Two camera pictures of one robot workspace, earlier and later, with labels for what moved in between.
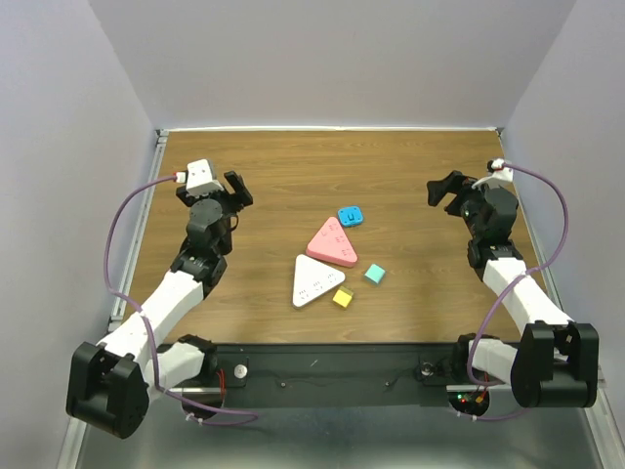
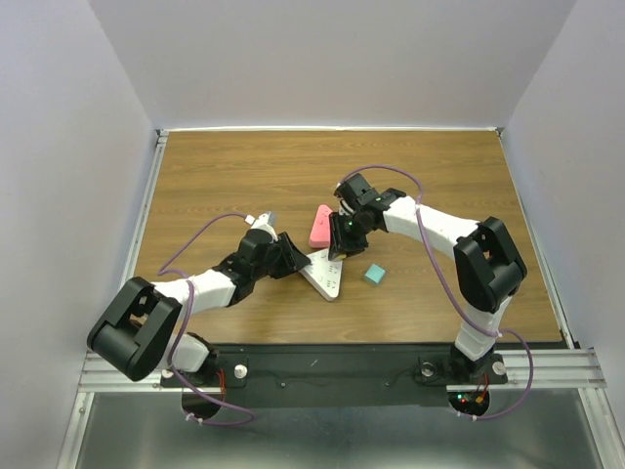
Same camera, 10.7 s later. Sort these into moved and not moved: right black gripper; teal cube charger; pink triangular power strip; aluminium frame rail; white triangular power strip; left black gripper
Moved: left black gripper; pink triangular power strip; right black gripper; white triangular power strip
Not moved: aluminium frame rail; teal cube charger
